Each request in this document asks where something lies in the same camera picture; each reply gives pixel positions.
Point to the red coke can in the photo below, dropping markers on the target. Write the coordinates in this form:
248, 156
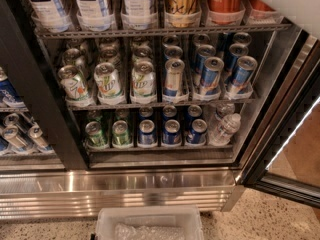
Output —
261, 13
224, 12

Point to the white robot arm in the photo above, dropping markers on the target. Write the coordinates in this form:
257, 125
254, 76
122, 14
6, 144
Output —
304, 13

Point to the front left blue pepsi can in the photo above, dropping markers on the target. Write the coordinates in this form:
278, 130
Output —
147, 133

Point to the blue pepsi can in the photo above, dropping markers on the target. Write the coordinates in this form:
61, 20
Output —
171, 132
197, 132
147, 133

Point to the front middle blue pepsi can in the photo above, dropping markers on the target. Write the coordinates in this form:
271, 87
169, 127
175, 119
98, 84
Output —
171, 132

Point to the front silver red bull can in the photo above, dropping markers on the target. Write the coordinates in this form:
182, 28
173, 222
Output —
173, 82

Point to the front right 7up can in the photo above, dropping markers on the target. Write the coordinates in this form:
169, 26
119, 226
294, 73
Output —
143, 82

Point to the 7up can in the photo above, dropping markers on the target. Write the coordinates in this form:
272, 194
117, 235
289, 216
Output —
143, 82
110, 90
75, 86

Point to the front right blue pepsi can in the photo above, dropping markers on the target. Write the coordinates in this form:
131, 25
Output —
197, 132

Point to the right green soda can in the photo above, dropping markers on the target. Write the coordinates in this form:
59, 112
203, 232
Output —
121, 135

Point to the green soda can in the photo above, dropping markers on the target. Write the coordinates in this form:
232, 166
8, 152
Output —
121, 135
95, 135

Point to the front middle 7up can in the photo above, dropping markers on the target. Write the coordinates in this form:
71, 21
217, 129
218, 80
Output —
110, 90

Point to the left green soda can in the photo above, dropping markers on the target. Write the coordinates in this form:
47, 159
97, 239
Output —
95, 135

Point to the front left 7up can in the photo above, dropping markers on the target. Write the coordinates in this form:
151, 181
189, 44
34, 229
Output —
75, 86

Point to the gold yellow can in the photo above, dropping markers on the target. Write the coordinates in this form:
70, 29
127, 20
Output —
182, 13

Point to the open glass fridge door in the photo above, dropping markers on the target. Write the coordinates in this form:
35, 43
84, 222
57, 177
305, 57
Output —
285, 160

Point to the stainless steel fridge base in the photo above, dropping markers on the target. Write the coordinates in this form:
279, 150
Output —
84, 193

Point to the black fridge centre pillar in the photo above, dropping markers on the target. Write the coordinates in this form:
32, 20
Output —
31, 74

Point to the blue can left compartment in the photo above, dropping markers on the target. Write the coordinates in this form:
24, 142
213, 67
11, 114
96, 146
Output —
8, 92

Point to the front left blue red bull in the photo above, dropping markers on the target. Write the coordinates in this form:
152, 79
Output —
210, 76

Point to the blue red bull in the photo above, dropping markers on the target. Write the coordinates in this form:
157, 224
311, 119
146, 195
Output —
210, 76
241, 75

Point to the front clear water bottle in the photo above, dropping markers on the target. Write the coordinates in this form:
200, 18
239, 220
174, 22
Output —
225, 129

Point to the front right blue red bull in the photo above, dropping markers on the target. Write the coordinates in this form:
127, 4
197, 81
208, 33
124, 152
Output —
241, 75

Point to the right white tea bottle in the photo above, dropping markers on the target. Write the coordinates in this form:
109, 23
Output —
139, 14

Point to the white tea bottle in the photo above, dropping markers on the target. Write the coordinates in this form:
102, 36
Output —
139, 14
52, 14
94, 15

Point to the clear plastic bin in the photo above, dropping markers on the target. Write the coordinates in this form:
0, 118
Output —
185, 217

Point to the middle white tea bottle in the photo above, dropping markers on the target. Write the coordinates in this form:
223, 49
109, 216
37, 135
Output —
94, 15

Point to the left white tea bottle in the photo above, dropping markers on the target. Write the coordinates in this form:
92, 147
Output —
52, 14

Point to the middle wire shelf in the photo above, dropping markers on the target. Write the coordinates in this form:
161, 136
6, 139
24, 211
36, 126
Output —
159, 104

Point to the wire shelf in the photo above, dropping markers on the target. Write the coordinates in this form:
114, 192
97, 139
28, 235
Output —
161, 31
159, 104

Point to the top wire shelf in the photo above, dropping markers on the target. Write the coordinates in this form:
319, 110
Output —
161, 31

